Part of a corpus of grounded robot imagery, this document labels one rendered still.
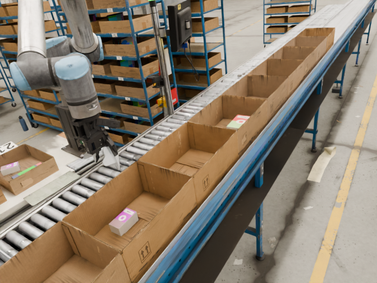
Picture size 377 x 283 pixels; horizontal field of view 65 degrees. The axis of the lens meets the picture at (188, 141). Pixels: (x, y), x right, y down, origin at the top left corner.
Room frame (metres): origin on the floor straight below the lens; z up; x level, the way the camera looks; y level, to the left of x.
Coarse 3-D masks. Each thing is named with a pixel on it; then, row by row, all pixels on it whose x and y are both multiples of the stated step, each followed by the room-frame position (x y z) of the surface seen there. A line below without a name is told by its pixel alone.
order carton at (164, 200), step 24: (144, 168) 1.06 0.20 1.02; (96, 192) 0.90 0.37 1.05; (120, 192) 0.98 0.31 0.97; (144, 192) 1.07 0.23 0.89; (168, 192) 0.99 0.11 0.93; (192, 192) 0.90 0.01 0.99; (72, 216) 0.81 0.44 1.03; (96, 216) 0.87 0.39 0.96; (144, 216) 0.91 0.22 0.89; (168, 216) 0.77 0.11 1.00; (120, 240) 0.80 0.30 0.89; (144, 240) 0.67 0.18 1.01; (168, 240) 0.75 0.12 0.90; (144, 264) 0.65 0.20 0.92
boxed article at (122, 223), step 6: (126, 210) 0.91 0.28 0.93; (132, 210) 0.91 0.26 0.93; (120, 216) 0.88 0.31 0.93; (126, 216) 0.88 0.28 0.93; (132, 216) 0.88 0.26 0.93; (114, 222) 0.85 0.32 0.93; (120, 222) 0.85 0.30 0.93; (126, 222) 0.85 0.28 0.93; (132, 222) 0.87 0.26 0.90; (114, 228) 0.83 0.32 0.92; (120, 228) 0.82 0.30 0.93; (126, 228) 0.84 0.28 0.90; (120, 234) 0.82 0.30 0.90
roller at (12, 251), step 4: (0, 240) 1.04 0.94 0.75; (0, 244) 1.01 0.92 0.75; (4, 244) 1.01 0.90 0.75; (0, 248) 0.99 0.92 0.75; (4, 248) 0.98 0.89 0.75; (8, 248) 0.98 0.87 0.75; (12, 248) 0.99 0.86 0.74; (4, 252) 0.96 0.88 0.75; (8, 252) 0.96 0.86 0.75; (12, 252) 0.95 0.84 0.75; (16, 252) 0.95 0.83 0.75; (12, 256) 0.93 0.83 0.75
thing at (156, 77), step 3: (153, 75) 2.18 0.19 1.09; (156, 75) 2.17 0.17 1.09; (147, 78) 2.15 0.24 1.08; (150, 78) 2.14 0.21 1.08; (153, 78) 2.14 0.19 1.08; (156, 78) 2.15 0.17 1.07; (159, 78) 2.18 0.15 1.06; (147, 81) 2.15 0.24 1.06; (150, 81) 2.13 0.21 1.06; (153, 81) 2.13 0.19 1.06; (156, 81) 2.15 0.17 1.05; (159, 81) 2.20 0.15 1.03; (153, 84) 2.17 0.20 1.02; (156, 84) 2.18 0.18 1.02; (159, 84) 2.20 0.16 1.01
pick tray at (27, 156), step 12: (0, 156) 1.71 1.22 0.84; (12, 156) 1.76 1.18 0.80; (24, 156) 1.81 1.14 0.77; (36, 156) 1.75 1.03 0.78; (48, 156) 1.63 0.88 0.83; (0, 168) 1.68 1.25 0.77; (24, 168) 1.65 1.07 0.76; (36, 168) 1.50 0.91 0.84; (48, 168) 1.54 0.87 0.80; (0, 180) 1.47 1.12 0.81; (12, 180) 1.39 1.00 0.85; (24, 180) 1.43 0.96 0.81; (36, 180) 1.48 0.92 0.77; (12, 192) 1.40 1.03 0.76
